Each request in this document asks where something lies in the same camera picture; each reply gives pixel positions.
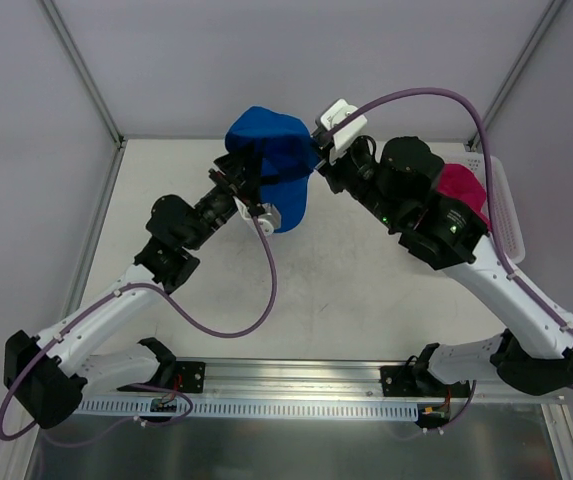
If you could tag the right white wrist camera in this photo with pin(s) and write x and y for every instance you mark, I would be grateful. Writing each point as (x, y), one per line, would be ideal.
(337, 127)

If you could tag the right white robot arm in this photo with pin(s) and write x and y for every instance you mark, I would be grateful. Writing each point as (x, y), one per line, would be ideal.
(534, 353)

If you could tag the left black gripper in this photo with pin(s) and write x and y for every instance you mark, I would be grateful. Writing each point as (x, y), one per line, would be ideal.
(236, 185)

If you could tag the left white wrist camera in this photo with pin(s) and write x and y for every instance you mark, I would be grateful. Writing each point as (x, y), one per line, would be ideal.
(264, 218)

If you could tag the white slotted cable duct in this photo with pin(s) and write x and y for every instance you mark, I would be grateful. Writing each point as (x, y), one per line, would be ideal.
(147, 406)

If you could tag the aluminium mounting rail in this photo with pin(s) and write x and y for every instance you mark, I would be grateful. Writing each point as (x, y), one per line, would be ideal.
(311, 380)

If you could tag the blue cap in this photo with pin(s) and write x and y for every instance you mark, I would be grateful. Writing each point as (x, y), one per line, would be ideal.
(290, 200)
(283, 140)

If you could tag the aluminium frame post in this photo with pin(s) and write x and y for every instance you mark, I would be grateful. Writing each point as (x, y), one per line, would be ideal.
(538, 34)
(77, 61)

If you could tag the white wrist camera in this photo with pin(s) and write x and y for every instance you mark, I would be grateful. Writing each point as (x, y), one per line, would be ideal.
(264, 218)
(337, 127)

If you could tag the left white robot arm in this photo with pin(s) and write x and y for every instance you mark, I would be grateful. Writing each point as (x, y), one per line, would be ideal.
(52, 372)

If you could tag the pink cap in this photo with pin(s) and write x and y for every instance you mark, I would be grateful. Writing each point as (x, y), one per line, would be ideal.
(458, 182)

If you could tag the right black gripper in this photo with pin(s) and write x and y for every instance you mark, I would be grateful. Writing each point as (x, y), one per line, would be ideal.
(330, 167)

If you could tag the left aluminium frame post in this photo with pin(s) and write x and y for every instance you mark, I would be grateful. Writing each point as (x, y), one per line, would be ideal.
(77, 61)

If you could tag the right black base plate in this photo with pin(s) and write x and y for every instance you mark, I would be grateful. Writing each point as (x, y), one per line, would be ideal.
(398, 381)

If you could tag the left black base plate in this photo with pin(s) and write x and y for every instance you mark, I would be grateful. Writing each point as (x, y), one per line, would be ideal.
(184, 376)

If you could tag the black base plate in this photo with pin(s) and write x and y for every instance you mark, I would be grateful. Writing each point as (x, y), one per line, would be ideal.
(184, 376)
(398, 381)

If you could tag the right aluminium frame post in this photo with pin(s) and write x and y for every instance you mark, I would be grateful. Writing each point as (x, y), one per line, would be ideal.
(538, 34)

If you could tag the white plastic basket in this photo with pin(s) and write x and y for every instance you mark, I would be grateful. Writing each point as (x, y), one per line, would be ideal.
(508, 226)

